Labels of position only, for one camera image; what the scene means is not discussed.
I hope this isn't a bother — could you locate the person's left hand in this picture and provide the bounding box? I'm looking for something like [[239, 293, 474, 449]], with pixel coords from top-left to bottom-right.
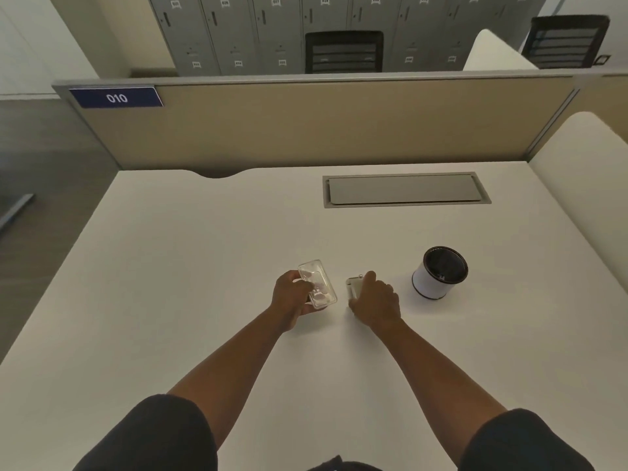
[[270, 270, 321, 332]]

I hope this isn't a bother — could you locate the person's right hand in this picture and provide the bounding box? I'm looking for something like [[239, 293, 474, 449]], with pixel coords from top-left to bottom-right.
[[349, 271, 402, 332]]

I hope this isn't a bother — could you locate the small white box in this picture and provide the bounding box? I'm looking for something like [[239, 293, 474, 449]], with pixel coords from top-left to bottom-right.
[[346, 273, 365, 305]]

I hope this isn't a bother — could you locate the clear plastic case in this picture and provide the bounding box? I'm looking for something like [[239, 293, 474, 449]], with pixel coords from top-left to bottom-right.
[[298, 260, 338, 309]]

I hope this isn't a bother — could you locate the person's left forearm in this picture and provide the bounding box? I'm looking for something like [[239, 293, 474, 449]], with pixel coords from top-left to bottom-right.
[[168, 316, 294, 439]]

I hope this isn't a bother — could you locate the person's right forearm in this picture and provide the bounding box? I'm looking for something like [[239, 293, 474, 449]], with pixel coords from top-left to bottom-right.
[[370, 319, 507, 449]]

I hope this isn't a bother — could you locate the white cylindrical pen holder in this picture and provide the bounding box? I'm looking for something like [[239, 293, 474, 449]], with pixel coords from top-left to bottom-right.
[[411, 246, 469, 302]]

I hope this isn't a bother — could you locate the beige desk partition panel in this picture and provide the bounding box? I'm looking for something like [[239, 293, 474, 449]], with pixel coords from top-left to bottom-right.
[[52, 72, 628, 178]]

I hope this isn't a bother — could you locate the person's black left sleeve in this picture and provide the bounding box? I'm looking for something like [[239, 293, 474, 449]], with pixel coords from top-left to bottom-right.
[[73, 394, 219, 471]]

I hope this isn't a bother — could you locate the person's black sleeve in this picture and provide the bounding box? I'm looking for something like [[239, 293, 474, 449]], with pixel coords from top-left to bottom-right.
[[459, 408, 597, 471], [73, 394, 219, 471]]

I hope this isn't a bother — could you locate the person's black right sleeve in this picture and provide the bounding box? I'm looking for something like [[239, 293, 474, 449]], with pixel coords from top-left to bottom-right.
[[459, 408, 597, 471]]

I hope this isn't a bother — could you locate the black mesh office chair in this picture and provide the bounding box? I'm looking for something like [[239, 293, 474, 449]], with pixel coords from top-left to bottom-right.
[[305, 30, 384, 74], [520, 14, 611, 70]]

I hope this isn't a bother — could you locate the white side divider panel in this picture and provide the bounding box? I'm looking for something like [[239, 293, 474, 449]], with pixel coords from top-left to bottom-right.
[[462, 28, 540, 72], [528, 111, 628, 309]]

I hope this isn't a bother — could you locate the row of grey lockers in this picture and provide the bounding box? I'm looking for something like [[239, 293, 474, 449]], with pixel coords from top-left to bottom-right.
[[146, 0, 550, 76]]

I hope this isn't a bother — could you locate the blue number sign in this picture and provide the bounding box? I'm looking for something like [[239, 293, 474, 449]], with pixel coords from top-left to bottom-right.
[[69, 86, 164, 109]]

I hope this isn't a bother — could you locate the grey desk cable hatch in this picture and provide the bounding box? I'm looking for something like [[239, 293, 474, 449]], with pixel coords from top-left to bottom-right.
[[322, 172, 492, 209]]

